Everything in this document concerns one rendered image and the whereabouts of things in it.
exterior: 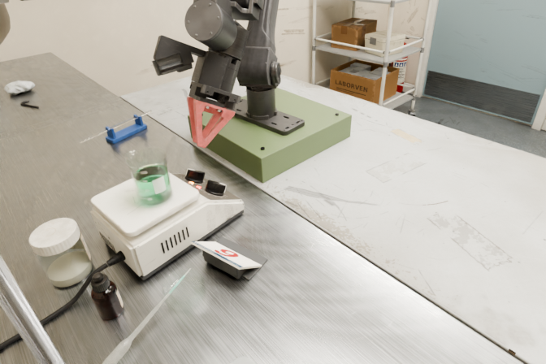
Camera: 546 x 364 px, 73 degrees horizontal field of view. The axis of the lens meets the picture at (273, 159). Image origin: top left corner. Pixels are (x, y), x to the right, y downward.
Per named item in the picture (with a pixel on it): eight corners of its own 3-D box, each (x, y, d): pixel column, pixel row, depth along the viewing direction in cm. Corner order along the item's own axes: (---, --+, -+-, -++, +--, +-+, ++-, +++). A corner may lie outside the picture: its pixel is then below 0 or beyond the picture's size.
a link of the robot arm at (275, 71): (275, 64, 71) (283, 56, 76) (233, 62, 74) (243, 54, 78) (276, 94, 75) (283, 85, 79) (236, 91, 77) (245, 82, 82)
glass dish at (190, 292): (214, 289, 50) (212, 278, 49) (184, 319, 46) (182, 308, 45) (186, 272, 53) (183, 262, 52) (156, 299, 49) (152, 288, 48)
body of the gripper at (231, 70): (199, 96, 55) (213, 47, 54) (188, 91, 65) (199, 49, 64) (239, 107, 58) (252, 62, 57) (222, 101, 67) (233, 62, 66)
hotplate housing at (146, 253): (200, 185, 71) (193, 149, 67) (247, 214, 63) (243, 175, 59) (87, 249, 57) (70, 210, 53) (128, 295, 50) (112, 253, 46)
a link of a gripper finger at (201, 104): (183, 145, 57) (199, 87, 56) (176, 136, 64) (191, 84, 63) (223, 154, 60) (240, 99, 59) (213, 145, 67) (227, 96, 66)
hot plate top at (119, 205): (159, 169, 62) (158, 165, 61) (203, 197, 55) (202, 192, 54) (89, 203, 55) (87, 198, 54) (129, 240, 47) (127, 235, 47)
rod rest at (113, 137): (139, 125, 96) (136, 112, 94) (148, 127, 94) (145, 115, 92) (105, 140, 89) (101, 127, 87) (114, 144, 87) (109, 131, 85)
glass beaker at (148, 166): (183, 192, 55) (173, 145, 51) (162, 214, 51) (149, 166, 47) (149, 185, 57) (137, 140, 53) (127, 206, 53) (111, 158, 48)
